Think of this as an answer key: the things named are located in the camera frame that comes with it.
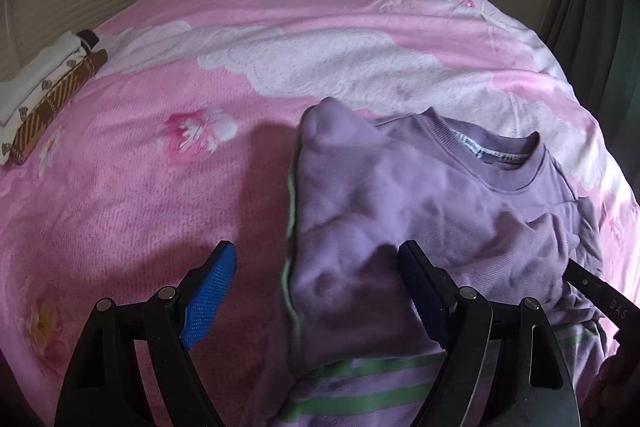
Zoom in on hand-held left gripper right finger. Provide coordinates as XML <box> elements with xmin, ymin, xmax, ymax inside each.
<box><xmin>398</xmin><ymin>240</ymin><xmax>582</xmax><ymax>427</ymax></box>

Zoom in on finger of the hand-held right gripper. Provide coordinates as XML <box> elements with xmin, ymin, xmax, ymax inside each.
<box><xmin>564</xmin><ymin>259</ymin><xmax>640</xmax><ymax>335</ymax></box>

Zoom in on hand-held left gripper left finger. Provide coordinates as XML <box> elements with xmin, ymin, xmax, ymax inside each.
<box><xmin>54</xmin><ymin>240</ymin><xmax>238</xmax><ymax>427</ymax></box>

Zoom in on purple sweatshirt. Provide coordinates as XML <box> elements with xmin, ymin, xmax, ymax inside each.
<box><xmin>280</xmin><ymin>96</ymin><xmax>608</xmax><ymax>380</ymax></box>

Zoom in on purple green striped garment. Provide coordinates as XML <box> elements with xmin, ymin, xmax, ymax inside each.
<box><xmin>245</xmin><ymin>319</ymin><xmax>608</xmax><ymax>427</ymax></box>

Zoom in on person's right hand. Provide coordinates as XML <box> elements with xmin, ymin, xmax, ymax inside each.
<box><xmin>585</xmin><ymin>347</ymin><xmax>640</xmax><ymax>427</ymax></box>

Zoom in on pink floral blanket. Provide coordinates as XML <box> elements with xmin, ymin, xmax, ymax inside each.
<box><xmin>0</xmin><ymin>0</ymin><xmax>640</xmax><ymax>427</ymax></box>

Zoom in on brown plaid garment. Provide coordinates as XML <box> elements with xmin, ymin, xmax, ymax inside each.
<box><xmin>9</xmin><ymin>48</ymin><xmax>110</xmax><ymax>165</ymax></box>

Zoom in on white heart print garment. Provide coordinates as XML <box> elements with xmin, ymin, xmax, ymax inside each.
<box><xmin>0</xmin><ymin>29</ymin><xmax>98</xmax><ymax>166</ymax></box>

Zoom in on green curtain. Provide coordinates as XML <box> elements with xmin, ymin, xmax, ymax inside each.
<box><xmin>542</xmin><ymin>0</ymin><xmax>640</xmax><ymax>120</ymax></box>

